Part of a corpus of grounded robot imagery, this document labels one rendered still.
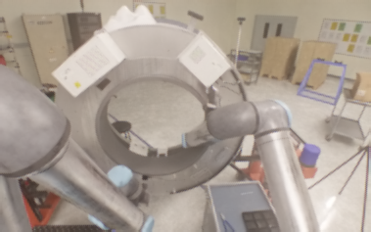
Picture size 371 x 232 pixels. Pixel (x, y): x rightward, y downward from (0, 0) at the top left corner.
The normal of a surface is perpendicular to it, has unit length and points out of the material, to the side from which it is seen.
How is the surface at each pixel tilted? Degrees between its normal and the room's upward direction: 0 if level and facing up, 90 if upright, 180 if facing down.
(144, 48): 90
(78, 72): 90
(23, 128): 67
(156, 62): 90
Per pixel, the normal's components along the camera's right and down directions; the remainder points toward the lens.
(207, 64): 0.08, 0.47
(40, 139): 0.84, 0.06
